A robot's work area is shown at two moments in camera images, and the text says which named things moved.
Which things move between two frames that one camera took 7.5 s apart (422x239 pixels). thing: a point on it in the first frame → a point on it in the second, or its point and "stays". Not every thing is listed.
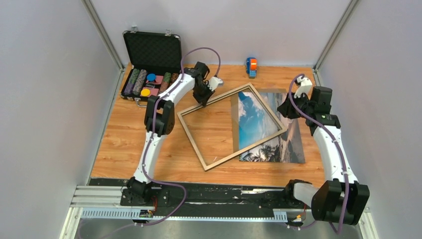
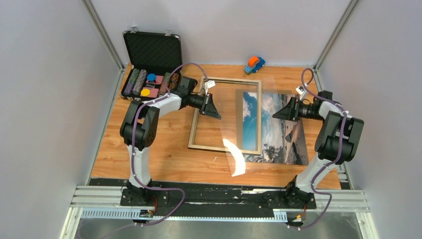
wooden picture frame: (224, 158) → (226, 149)
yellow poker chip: (145, 92) stays
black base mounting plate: (218, 198) stays
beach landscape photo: (256, 123) stays
